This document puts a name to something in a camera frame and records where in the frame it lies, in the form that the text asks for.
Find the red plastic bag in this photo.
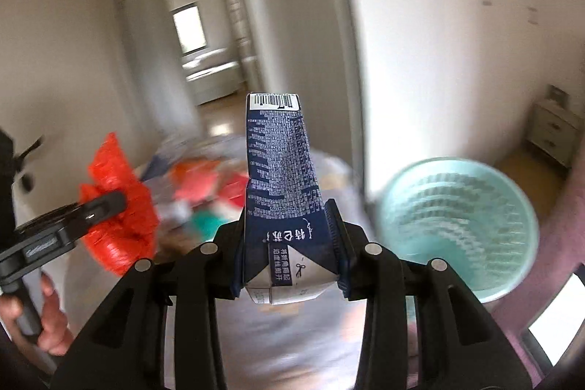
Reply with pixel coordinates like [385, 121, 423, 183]
[78, 132, 162, 277]

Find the blue white milk carton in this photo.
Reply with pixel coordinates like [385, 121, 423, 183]
[243, 93, 338, 306]

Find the left hand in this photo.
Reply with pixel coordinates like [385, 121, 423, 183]
[1, 272, 73, 366]

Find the mint green laundry basket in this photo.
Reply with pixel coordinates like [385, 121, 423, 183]
[375, 158, 539, 303]

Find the white nightstand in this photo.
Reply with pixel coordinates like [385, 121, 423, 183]
[526, 84, 584, 168]

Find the white sofa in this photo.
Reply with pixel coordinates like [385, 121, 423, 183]
[182, 48, 245, 106]

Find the white wardrobe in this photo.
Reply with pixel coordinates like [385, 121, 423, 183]
[352, 0, 584, 201]

